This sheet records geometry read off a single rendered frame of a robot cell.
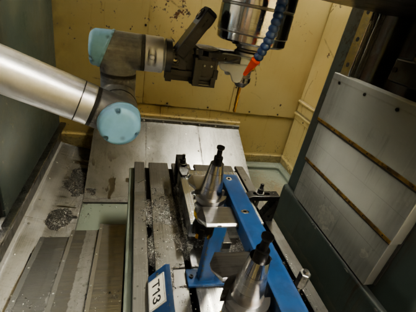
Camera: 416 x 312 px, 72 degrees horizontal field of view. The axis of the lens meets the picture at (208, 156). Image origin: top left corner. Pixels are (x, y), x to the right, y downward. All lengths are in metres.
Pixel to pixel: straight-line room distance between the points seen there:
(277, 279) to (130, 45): 0.50
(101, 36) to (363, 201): 0.82
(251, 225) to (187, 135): 1.31
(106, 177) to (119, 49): 1.01
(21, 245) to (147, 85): 1.01
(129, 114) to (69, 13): 1.22
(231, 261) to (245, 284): 0.08
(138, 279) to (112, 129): 0.43
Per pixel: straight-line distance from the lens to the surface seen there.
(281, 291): 0.44
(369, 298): 1.06
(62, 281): 1.05
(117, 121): 0.52
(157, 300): 0.74
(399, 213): 0.91
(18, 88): 0.54
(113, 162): 1.61
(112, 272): 1.03
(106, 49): 0.64
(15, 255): 1.25
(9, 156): 1.18
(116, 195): 1.50
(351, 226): 1.04
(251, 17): 0.63
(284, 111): 2.01
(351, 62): 1.09
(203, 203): 0.55
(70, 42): 1.72
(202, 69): 0.66
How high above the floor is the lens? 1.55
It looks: 28 degrees down
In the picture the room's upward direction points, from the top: 11 degrees clockwise
